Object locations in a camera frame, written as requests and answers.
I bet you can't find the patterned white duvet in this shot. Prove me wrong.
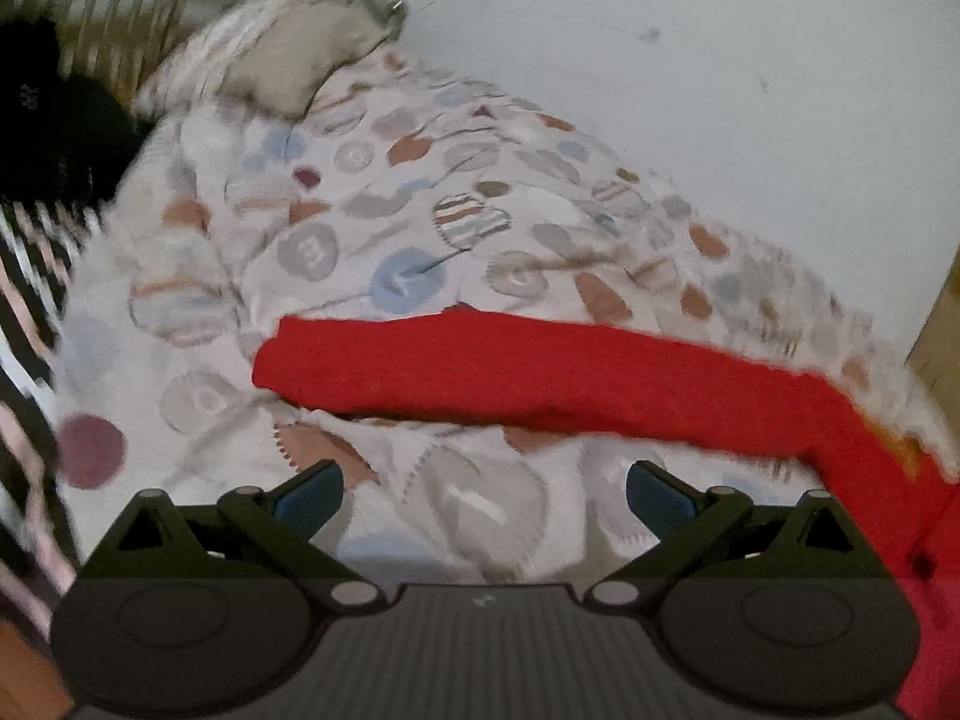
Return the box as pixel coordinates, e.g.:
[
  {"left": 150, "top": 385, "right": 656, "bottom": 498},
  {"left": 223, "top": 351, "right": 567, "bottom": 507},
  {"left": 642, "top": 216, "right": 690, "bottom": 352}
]
[{"left": 57, "top": 49, "right": 958, "bottom": 587}]

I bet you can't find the black white striped bedsheet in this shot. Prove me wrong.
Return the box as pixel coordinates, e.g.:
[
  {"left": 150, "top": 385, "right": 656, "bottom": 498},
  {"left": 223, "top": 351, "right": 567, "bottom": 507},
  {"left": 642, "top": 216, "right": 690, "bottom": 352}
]
[{"left": 2, "top": 203, "right": 89, "bottom": 645}]

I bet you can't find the red long-sleeve dress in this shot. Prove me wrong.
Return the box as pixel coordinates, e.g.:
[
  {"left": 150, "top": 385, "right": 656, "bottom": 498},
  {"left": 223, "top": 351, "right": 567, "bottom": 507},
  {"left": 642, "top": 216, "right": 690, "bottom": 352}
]
[{"left": 252, "top": 309, "right": 958, "bottom": 718}]

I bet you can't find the beige patterned pillow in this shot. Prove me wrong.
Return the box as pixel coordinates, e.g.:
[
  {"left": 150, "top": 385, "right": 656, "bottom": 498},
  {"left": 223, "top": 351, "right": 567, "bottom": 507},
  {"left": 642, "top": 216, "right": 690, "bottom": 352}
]
[{"left": 132, "top": 0, "right": 391, "bottom": 119}]

